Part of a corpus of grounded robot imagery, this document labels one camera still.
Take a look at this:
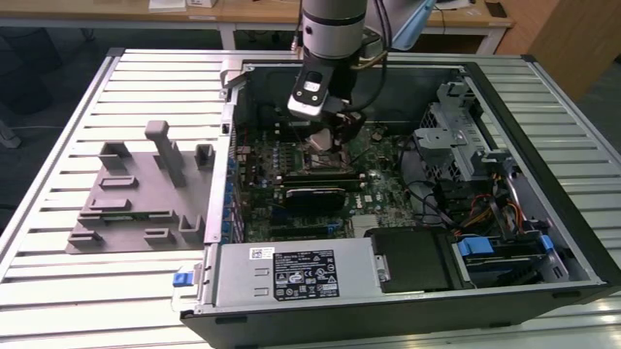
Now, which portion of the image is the silver finned heat sink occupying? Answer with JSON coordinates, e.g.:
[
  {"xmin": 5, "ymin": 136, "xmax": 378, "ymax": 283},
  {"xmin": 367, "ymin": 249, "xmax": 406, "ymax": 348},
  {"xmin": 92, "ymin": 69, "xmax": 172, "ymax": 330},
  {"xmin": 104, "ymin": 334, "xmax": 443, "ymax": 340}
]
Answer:
[{"xmin": 351, "ymin": 214, "xmax": 381, "ymax": 233}]

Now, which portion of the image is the dark office chair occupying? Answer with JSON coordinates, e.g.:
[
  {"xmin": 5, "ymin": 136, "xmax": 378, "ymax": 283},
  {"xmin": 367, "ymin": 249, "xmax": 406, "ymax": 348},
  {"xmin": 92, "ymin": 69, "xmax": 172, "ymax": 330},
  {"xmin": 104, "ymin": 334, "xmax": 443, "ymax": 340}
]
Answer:
[{"xmin": 0, "ymin": 27, "xmax": 64, "ymax": 117}]

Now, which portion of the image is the green motherboard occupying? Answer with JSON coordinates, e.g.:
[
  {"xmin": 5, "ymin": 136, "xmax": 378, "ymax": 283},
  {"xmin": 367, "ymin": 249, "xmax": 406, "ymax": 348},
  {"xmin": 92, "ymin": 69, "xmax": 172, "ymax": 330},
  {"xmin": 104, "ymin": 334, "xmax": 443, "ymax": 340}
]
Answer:
[{"xmin": 232, "ymin": 123, "xmax": 438, "ymax": 244}]

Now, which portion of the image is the grey case release handle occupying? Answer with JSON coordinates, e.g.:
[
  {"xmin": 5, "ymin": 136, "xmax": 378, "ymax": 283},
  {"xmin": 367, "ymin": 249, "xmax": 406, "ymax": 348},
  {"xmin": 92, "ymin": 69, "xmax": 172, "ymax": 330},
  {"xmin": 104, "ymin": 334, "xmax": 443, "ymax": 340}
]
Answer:
[{"xmin": 219, "ymin": 60, "xmax": 250, "ymax": 90}]

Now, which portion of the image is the orange and yellow wire bundle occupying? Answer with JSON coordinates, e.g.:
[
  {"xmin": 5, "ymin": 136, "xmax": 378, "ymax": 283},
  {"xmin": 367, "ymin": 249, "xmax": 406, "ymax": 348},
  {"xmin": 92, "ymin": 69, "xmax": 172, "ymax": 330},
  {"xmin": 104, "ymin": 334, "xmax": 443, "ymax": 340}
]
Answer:
[{"xmin": 455, "ymin": 194, "xmax": 527, "ymax": 228}]

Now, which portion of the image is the black expansion slot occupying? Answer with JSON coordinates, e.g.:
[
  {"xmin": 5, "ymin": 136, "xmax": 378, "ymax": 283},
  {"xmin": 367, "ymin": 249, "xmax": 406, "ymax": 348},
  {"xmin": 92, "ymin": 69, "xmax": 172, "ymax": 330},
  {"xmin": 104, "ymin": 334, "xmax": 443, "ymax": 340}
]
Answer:
[{"xmin": 268, "ymin": 225, "xmax": 331, "ymax": 237}]

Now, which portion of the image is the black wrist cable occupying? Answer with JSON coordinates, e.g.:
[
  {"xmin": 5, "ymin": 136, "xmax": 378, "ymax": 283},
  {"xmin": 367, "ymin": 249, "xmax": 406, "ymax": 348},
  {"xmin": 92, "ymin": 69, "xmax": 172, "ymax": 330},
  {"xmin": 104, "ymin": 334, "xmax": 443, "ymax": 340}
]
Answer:
[{"xmin": 347, "ymin": 0, "xmax": 393, "ymax": 114}]

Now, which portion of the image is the silver power supply unit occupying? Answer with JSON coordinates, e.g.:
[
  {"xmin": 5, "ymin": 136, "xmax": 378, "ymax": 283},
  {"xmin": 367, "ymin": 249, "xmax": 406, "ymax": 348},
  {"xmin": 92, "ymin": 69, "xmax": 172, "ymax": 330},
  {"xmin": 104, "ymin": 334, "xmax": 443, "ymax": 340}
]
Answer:
[{"xmin": 212, "ymin": 239, "xmax": 393, "ymax": 307}]

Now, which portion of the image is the green RAM stick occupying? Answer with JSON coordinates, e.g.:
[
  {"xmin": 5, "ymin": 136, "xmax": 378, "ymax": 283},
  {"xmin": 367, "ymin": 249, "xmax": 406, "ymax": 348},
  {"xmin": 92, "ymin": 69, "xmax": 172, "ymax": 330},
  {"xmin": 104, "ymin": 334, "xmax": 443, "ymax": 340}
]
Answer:
[{"xmin": 99, "ymin": 213, "xmax": 152, "ymax": 222}]

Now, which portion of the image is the blue case latch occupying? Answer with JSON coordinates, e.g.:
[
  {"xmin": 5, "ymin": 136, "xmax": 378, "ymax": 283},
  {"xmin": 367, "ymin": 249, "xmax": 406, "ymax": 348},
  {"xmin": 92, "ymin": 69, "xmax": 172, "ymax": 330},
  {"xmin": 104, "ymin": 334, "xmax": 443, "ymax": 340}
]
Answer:
[{"xmin": 172, "ymin": 270, "xmax": 196, "ymax": 289}]

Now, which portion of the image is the wooden cabinet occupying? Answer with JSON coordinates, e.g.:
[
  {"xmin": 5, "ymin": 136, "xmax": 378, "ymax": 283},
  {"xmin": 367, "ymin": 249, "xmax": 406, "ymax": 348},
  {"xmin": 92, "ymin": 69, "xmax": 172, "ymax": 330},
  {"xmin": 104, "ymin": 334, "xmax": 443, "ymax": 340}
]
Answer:
[{"xmin": 497, "ymin": 0, "xmax": 621, "ymax": 101}]

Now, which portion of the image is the black open PC case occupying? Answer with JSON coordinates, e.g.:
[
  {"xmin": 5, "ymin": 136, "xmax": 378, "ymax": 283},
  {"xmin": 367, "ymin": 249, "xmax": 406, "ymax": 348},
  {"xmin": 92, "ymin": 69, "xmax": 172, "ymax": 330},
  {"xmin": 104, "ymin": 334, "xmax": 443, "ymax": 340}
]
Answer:
[{"xmin": 179, "ymin": 60, "xmax": 621, "ymax": 349}]

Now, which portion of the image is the white cardboard box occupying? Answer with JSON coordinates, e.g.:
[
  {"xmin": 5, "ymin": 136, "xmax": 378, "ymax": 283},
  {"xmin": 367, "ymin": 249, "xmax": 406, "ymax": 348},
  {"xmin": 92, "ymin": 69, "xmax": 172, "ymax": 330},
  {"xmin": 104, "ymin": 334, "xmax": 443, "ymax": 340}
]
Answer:
[{"xmin": 147, "ymin": 0, "xmax": 188, "ymax": 11}]

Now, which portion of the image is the grey chair leg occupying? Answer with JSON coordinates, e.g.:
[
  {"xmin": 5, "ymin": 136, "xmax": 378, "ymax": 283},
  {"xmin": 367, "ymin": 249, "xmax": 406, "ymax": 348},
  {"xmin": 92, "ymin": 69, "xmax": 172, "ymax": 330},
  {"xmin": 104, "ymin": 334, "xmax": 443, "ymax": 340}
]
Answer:
[{"xmin": 0, "ymin": 118, "xmax": 23, "ymax": 149}]

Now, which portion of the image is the grey parts rack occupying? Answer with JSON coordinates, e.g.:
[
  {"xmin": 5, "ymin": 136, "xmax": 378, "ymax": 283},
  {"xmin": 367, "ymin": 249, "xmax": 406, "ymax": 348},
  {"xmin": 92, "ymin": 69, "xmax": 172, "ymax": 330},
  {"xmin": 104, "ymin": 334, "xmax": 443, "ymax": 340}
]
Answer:
[{"xmin": 64, "ymin": 119, "xmax": 218, "ymax": 255}]

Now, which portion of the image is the blue disk carrier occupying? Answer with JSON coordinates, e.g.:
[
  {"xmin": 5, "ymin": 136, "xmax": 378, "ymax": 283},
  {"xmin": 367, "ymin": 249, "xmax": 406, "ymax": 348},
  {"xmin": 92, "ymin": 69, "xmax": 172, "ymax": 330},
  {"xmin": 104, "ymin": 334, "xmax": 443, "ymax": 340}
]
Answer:
[{"xmin": 457, "ymin": 236, "xmax": 497, "ymax": 261}]

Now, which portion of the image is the CPU socket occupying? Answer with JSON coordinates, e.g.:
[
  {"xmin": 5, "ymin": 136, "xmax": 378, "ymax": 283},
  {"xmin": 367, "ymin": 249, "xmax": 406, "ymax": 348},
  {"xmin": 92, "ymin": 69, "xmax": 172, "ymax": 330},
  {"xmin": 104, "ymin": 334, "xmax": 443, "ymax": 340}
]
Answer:
[{"xmin": 300, "ymin": 145, "xmax": 351, "ymax": 172}]

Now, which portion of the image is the black power supply label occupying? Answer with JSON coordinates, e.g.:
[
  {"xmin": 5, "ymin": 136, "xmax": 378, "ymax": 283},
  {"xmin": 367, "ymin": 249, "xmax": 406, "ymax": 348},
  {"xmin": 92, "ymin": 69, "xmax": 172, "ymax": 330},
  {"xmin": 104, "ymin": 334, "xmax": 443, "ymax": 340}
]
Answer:
[{"xmin": 274, "ymin": 249, "xmax": 340, "ymax": 301}]

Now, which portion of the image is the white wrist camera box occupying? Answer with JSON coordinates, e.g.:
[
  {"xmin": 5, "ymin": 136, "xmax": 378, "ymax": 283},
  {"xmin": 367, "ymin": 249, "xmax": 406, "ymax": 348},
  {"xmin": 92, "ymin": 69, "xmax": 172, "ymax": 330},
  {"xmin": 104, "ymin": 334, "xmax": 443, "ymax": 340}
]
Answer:
[{"xmin": 286, "ymin": 71, "xmax": 336, "ymax": 118}]

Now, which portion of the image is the metal drive cage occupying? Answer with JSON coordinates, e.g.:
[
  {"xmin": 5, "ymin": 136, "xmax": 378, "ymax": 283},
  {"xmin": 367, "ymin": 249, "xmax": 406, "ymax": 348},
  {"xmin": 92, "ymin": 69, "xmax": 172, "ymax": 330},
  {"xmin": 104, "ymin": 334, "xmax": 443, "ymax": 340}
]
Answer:
[{"xmin": 411, "ymin": 81, "xmax": 494, "ymax": 182}]

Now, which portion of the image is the black hard disk drive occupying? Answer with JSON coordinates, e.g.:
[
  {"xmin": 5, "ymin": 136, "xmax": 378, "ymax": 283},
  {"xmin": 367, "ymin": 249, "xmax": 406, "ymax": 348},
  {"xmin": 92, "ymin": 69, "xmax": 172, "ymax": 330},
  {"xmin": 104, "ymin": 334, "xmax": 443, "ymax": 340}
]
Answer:
[{"xmin": 463, "ymin": 254, "xmax": 547, "ymax": 288}]

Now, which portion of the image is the wooden desk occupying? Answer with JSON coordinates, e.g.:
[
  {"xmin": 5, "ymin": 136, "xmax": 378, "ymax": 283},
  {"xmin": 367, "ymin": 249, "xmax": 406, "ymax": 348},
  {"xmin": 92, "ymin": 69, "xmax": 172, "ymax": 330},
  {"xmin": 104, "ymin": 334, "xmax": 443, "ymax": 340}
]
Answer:
[{"xmin": 0, "ymin": 0, "xmax": 517, "ymax": 55}]

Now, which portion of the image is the silver CPU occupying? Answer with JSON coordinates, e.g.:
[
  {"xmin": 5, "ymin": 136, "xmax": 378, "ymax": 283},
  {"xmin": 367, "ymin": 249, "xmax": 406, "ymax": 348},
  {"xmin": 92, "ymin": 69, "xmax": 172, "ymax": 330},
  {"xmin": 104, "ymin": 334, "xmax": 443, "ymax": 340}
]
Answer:
[{"xmin": 307, "ymin": 129, "xmax": 336, "ymax": 151}]

